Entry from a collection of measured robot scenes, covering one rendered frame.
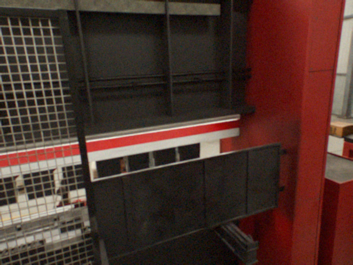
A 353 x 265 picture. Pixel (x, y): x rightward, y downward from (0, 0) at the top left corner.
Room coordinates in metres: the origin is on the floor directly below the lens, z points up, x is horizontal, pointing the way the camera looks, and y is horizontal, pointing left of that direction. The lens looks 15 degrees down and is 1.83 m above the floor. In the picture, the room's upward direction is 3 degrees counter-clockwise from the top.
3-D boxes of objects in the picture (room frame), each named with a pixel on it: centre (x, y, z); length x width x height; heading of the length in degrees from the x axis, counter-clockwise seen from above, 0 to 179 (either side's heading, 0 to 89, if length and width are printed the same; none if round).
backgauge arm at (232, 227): (1.50, -0.27, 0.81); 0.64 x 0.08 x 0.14; 23
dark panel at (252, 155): (1.30, -0.12, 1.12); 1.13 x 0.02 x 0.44; 113
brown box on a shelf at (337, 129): (2.81, -1.84, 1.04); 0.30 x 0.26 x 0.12; 107
